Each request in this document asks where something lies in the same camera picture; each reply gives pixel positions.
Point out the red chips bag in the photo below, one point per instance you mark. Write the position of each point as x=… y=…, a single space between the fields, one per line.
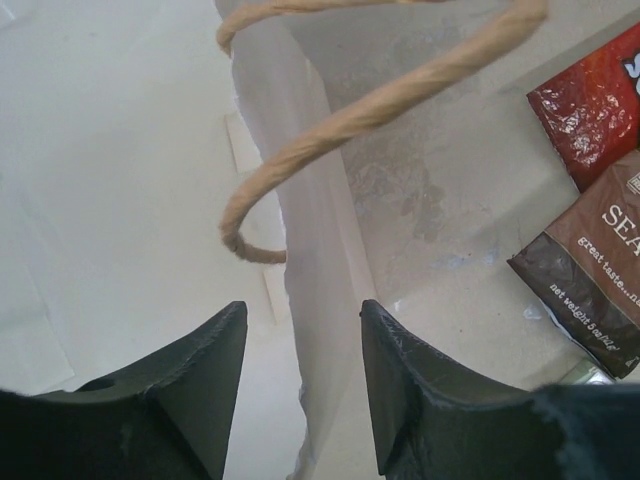
x=590 y=110

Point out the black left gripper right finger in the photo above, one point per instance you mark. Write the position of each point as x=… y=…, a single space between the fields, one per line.
x=434 y=418

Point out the brown Kettle chips bag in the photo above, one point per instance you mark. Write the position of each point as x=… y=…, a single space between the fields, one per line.
x=584 y=267

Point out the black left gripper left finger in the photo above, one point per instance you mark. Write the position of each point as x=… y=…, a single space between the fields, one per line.
x=165 y=416

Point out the white paper bag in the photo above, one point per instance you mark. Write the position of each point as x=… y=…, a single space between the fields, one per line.
x=115 y=169

